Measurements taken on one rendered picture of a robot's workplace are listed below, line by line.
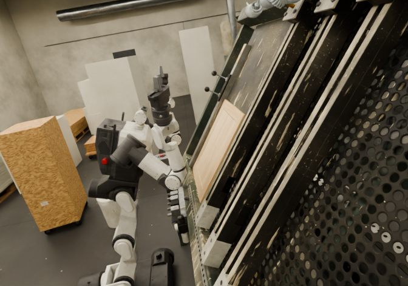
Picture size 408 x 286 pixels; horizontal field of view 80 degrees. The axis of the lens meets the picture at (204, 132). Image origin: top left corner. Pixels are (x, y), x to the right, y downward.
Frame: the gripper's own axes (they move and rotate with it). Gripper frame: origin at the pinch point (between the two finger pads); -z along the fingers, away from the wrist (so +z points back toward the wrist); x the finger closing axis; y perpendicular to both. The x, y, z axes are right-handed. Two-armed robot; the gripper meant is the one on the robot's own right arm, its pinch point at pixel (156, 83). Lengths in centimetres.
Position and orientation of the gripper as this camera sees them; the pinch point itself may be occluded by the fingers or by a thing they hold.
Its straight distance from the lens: 105.6
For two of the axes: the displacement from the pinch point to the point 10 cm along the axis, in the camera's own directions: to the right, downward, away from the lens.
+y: 9.2, 1.9, -3.5
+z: 0.4, 8.2, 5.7
